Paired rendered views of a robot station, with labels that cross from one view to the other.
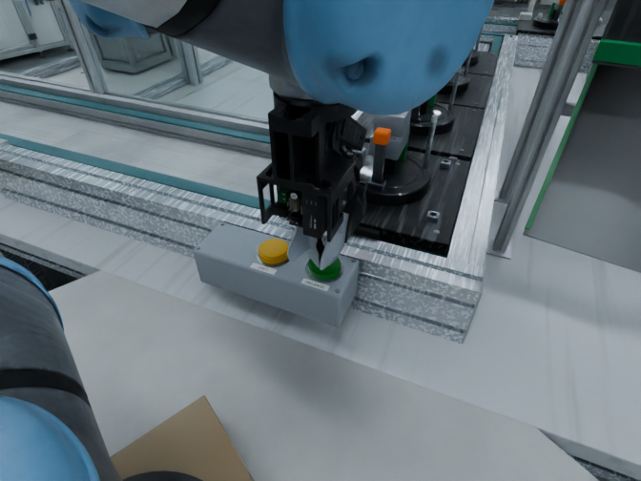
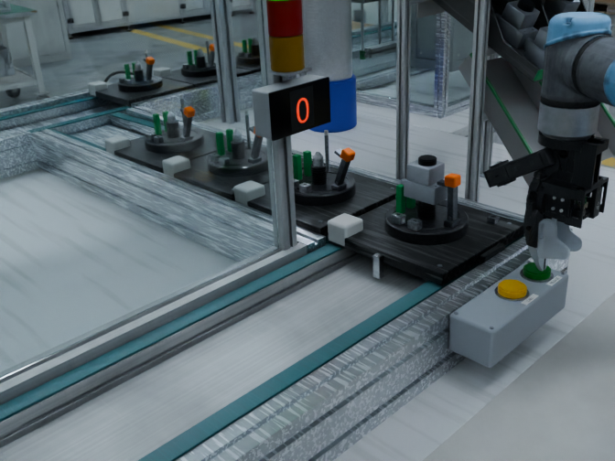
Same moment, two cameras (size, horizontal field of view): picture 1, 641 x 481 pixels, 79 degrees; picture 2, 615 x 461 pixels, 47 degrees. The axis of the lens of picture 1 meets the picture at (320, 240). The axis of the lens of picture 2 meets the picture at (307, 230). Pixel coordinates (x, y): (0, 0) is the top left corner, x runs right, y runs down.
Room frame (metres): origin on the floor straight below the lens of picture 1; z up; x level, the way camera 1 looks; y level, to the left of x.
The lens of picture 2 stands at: (0.29, 0.97, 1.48)
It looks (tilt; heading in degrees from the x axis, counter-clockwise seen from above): 25 degrees down; 294
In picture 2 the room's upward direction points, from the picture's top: 3 degrees counter-clockwise
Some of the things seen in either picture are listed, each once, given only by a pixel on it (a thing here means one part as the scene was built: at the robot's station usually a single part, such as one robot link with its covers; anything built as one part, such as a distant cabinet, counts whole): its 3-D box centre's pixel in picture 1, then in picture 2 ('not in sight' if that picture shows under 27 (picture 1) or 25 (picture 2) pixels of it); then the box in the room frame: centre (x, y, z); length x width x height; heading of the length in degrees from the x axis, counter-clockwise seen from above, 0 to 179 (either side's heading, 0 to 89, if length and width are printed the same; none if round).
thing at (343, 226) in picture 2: not in sight; (345, 230); (0.67, -0.05, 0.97); 0.05 x 0.05 x 0.04; 67
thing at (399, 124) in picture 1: (392, 124); (422, 176); (0.55, -0.11, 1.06); 0.08 x 0.04 x 0.07; 157
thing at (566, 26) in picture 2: not in sight; (577, 58); (0.33, 0.01, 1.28); 0.09 x 0.08 x 0.11; 129
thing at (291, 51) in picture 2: not in sight; (286, 51); (0.72, 0.03, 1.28); 0.05 x 0.05 x 0.05
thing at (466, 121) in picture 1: (422, 100); (318, 171); (0.78, -0.20, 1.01); 0.24 x 0.24 x 0.13; 67
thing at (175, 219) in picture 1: (191, 220); (393, 360); (0.51, 0.21, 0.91); 0.89 x 0.06 x 0.11; 67
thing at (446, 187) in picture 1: (383, 185); (426, 231); (0.54, -0.10, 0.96); 0.24 x 0.24 x 0.02; 67
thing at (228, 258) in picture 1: (276, 270); (510, 310); (0.37, 0.06, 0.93); 0.21 x 0.07 x 0.06; 67
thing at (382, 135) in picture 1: (381, 154); (448, 196); (0.50, -0.09, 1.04); 0.04 x 0.02 x 0.08; 157
